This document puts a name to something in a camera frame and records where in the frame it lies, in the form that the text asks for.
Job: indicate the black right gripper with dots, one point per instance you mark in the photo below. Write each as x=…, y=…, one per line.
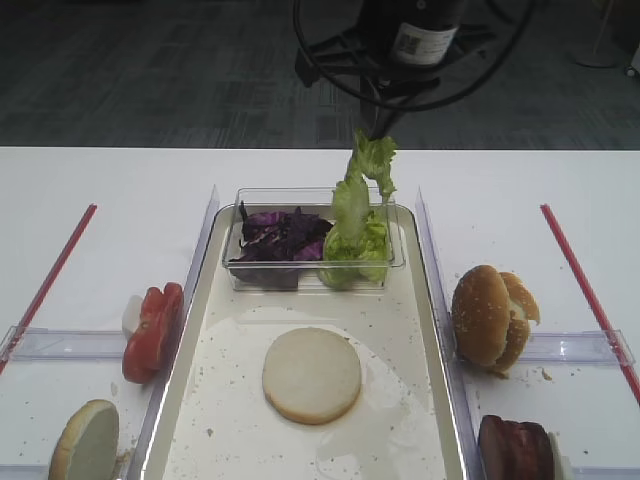
x=394, y=54

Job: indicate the green lettuce leaf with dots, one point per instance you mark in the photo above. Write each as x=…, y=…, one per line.
x=370, y=159

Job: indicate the green lettuce pile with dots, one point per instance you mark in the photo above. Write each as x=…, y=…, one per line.
x=369, y=248

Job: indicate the rear tomato slice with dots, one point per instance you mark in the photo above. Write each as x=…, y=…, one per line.
x=167, y=305

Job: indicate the tomato slice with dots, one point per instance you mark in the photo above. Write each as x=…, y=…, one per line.
x=167, y=305
x=133, y=368

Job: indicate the white tomato stopper block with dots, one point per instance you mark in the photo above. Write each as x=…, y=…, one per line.
x=131, y=315

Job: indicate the front tomato slice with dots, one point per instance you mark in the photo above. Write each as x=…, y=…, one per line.
x=133, y=368

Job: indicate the clear plastic salad container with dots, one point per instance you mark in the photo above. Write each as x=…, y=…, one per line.
x=307, y=275

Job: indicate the purple cabbage leaves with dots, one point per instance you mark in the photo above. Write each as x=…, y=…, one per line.
x=282, y=236

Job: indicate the front sesame bun top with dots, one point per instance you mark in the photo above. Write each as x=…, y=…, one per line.
x=480, y=315

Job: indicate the sesame bun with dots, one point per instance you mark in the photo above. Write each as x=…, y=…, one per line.
x=480, y=315
x=523, y=309

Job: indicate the rear sesame bun top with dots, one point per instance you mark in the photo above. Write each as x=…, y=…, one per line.
x=523, y=309

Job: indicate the bottom bun on tray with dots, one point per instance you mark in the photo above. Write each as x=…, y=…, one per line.
x=311, y=376

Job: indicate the right clear vertical divider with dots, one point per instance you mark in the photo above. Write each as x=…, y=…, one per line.
x=468, y=454

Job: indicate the clear vertical divider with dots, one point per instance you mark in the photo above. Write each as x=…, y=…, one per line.
x=200, y=235
x=468, y=454

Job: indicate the metal serving tray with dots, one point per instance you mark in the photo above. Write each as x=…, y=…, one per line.
x=215, y=422

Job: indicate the white patty stopper block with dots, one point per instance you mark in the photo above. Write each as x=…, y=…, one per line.
x=562, y=466

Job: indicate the left clear vertical divider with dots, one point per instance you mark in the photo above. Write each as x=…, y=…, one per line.
x=200, y=235

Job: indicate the upright bun half left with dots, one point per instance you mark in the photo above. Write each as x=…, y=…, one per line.
x=87, y=447

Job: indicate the clear bun rail right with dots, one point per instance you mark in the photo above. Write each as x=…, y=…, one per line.
x=594, y=348

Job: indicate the clear bun rail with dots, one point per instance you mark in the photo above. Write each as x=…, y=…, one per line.
x=594, y=348
x=24, y=472

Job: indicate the clear patty rail holder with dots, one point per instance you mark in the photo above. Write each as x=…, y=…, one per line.
x=604, y=473

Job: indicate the clear tomato rail holder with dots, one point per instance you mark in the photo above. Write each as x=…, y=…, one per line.
x=42, y=344

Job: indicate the clear bun rail left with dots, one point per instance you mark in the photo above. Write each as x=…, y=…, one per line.
x=24, y=472

